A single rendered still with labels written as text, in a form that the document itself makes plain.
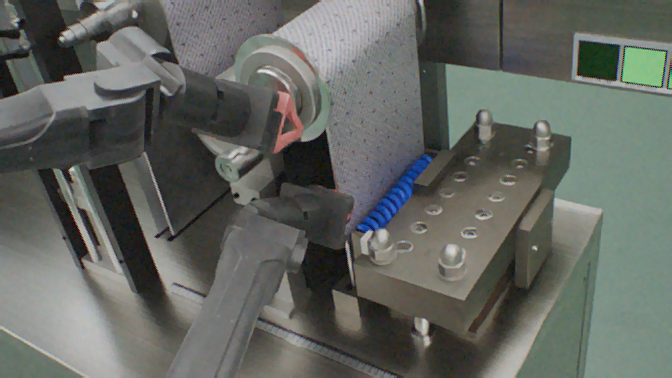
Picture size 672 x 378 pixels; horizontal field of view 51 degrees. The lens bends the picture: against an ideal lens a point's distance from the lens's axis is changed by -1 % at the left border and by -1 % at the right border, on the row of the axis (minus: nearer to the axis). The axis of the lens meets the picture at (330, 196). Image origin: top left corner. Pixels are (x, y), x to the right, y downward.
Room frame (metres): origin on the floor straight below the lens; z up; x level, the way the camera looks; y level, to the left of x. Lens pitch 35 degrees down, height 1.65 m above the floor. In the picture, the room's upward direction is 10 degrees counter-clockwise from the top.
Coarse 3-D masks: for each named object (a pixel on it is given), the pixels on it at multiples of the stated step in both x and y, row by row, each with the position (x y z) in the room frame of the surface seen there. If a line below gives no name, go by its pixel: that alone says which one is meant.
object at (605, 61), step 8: (584, 48) 0.87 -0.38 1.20; (592, 48) 0.86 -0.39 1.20; (600, 48) 0.85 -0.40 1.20; (608, 48) 0.85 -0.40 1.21; (616, 48) 0.84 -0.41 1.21; (584, 56) 0.87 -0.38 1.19; (592, 56) 0.86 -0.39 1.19; (600, 56) 0.85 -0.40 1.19; (608, 56) 0.85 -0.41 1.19; (616, 56) 0.84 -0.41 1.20; (584, 64) 0.87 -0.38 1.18; (592, 64) 0.86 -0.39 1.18; (600, 64) 0.85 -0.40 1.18; (608, 64) 0.85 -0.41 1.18; (616, 64) 0.84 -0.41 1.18; (584, 72) 0.87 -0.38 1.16; (592, 72) 0.86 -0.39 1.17; (600, 72) 0.85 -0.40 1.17; (608, 72) 0.84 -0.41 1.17
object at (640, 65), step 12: (636, 48) 0.82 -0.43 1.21; (624, 60) 0.83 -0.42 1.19; (636, 60) 0.82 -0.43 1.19; (648, 60) 0.81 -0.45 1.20; (660, 60) 0.80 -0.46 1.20; (624, 72) 0.83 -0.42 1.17; (636, 72) 0.82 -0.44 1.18; (648, 72) 0.81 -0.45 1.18; (660, 72) 0.80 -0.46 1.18; (648, 84) 0.81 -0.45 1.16; (660, 84) 0.80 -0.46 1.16
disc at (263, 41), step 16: (240, 48) 0.83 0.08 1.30; (256, 48) 0.81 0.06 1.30; (272, 48) 0.80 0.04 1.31; (288, 48) 0.78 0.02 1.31; (240, 64) 0.83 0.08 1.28; (304, 64) 0.77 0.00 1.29; (320, 80) 0.75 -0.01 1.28; (320, 96) 0.76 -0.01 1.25; (320, 112) 0.76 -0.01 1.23; (320, 128) 0.76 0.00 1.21
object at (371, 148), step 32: (416, 64) 0.94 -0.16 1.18; (384, 96) 0.86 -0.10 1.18; (416, 96) 0.93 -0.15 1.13; (352, 128) 0.80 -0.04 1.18; (384, 128) 0.86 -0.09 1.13; (416, 128) 0.93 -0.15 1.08; (352, 160) 0.79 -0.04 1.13; (384, 160) 0.85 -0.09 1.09; (352, 192) 0.78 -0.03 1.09; (384, 192) 0.84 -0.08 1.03; (352, 224) 0.77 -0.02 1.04
